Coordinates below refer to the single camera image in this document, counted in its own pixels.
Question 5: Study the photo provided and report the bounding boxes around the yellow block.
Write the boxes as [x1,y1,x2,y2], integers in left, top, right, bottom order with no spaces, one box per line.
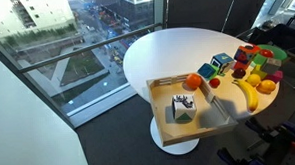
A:
[250,64,268,81]

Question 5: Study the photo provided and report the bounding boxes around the blue white number cube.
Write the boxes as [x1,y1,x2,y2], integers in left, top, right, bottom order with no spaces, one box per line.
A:
[209,52,236,76]

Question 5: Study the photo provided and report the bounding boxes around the dark purple plum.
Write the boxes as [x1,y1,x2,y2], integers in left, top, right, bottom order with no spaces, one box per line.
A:
[231,67,247,80]

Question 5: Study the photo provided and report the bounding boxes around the blue block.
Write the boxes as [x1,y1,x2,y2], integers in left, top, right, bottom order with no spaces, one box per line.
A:
[197,61,220,81]

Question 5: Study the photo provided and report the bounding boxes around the red orange soft cube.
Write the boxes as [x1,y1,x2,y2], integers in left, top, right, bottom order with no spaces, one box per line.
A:
[232,43,262,72]

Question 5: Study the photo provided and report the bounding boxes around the light green block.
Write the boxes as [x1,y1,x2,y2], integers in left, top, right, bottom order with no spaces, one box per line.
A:
[251,52,269,67]

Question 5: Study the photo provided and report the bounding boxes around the small red fruit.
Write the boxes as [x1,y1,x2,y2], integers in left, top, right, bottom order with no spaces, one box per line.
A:
[208,77,222,90]

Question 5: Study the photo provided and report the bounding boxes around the orange-yellow lemon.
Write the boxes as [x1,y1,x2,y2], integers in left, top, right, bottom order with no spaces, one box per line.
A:
[255,79,277,96]

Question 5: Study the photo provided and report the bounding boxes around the blue black clamp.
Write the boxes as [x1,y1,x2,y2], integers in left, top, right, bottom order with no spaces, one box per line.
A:
[216,146,259,165]

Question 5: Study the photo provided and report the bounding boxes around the red tomato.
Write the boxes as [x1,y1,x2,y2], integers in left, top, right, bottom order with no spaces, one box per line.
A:
[259,48,275,60]

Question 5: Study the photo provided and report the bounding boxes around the yellow lemon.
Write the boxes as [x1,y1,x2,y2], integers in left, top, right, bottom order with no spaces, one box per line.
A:
[245,73,263,88]

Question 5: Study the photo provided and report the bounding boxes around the magenta block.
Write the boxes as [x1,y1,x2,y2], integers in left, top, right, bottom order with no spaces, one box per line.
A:
[264,70,285,85]

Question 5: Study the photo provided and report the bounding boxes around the black clamp orange handle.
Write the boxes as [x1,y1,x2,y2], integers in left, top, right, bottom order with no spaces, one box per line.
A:
[244,115,295,156]

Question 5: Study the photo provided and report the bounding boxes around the yellow banana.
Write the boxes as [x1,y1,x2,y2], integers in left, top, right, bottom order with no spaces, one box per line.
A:
[231,78,260,114]

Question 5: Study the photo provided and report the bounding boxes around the wooden tray box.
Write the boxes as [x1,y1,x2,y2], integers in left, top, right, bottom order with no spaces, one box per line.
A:
[145,71,240,148]

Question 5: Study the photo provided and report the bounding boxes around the orange fruit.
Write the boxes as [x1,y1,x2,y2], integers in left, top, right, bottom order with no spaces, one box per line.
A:
[184,72,203,91]

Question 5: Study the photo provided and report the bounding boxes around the white black printed toy cube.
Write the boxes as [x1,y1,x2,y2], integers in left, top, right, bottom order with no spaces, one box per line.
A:
[171,93,198,123]

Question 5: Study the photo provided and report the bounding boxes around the green plate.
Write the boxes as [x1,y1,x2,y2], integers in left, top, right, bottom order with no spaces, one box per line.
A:
[256,42,289,63]

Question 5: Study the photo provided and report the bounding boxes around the black chair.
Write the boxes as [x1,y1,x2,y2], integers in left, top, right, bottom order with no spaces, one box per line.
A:
[248,9,295,59]

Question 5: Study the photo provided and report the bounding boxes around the white table pedestal base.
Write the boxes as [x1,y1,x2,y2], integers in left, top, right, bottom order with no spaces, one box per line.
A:
[149,113,201,157]

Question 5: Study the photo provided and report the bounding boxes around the gray block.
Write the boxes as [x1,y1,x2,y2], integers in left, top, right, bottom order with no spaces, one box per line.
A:
[260,57,283,76]

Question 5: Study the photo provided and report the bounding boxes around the dark window railing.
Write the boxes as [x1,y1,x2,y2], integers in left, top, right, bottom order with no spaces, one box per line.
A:
[17,22,165,74]

